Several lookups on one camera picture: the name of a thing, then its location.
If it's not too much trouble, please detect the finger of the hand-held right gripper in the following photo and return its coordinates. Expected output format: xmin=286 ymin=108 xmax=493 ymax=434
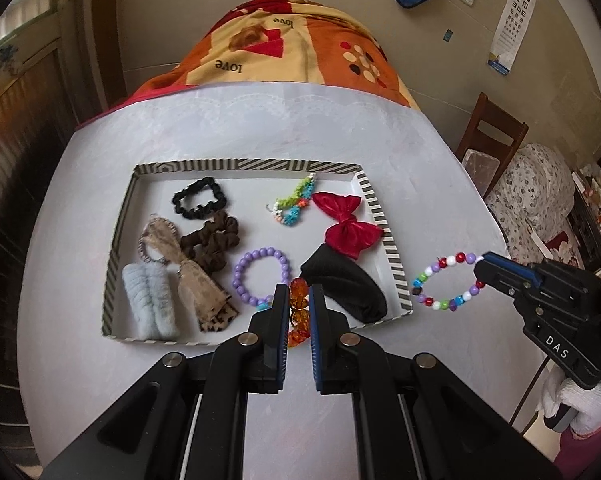
xmin=473 ymin=251 xmax=538 ymax=301

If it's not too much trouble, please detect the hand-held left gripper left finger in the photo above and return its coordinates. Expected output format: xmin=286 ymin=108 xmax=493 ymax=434
xmin=39 ymin=283 xmax=291 ymax=480

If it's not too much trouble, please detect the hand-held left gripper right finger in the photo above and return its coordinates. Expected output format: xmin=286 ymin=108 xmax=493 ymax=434
xmin=307 ymin=283 xmax=563 ymax=480

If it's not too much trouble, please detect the orange rainbow bead bracelet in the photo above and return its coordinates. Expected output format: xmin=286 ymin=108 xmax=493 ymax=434
xmin=288 ymin=276 xmax=312 ymax=350

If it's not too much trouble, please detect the multicolour round bead bracelet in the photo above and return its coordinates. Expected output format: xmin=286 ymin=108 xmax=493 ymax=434
xmin=411 ymin=252 xmax=486 ymax=311

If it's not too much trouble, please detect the leopard print hair bow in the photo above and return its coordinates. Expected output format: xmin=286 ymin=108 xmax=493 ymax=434
xmin=140 ymin=216 xmax=240 ymax=335

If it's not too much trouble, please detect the red satin bow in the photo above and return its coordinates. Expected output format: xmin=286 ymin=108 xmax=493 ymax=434
xmin=313 ymin=191 xmax=385 ymax=261

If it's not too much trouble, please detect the brown scrunchie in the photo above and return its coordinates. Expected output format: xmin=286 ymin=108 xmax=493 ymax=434
xmin=180 ymin=210 xmax=240 ymax=273

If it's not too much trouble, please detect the striped cardboard box tray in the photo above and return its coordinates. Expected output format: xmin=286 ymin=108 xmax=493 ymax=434
xmin=100 ymin=158 xmax=413 ymax=346

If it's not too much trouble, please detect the pastel braided hair tie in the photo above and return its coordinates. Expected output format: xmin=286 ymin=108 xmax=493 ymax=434
xmin=138 ymin=219 xmax=181 ymax=266

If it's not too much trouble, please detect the person's right forearm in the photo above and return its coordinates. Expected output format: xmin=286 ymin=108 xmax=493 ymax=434
xmin=553 ymin=417 xmax=601 ymax=480

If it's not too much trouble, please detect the person's right hand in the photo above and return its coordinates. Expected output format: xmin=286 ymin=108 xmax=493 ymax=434
xmin=540 ymin=372 xmax=601 ymax=437

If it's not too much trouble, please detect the black fabric pouch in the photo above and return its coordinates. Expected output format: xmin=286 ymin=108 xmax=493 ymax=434
xmin=299 ymin=242 xmax=387 ymax=323

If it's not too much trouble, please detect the floral sofa cover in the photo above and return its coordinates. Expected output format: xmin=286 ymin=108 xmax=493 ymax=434
xmin=484 ymin=142 xmax=583 ymax=266

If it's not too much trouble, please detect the light blue fluffy hair clip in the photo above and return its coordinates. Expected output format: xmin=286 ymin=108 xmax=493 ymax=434
xmin=121 ymin=261 xmax=181 ymax=341

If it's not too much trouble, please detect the wooden chair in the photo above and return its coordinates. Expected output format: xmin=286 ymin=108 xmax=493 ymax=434
xmin=455 ymin=92 xmax=527 ymax=198

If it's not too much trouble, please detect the black scrunchie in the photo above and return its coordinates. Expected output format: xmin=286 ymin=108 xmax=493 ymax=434
xmin=172 ymin=176 xmax=228 ymax=221

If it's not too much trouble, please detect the white lace tablecloth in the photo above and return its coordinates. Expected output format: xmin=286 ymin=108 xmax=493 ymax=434
xmin=15 ymin=82 xmax=516 ymax=480

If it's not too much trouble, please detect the orange printed blanket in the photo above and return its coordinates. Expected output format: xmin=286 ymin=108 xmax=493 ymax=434
xmin=78 ymin=0 xmax=425 ymax=126

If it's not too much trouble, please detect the purple bead bracelet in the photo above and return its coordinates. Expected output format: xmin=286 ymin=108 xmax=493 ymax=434
xmin=233 ymin=246 xmax=292 ymax=309

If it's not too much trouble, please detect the green and orange bead bracelet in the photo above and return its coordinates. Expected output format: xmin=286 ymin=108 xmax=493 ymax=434
xmin=266 ymin=172 xmax=318 ymax=227

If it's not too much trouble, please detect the white wall chart poster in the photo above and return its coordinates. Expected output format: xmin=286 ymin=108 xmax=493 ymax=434
xmin=486 ymin=0 xmax=541 ymax=77

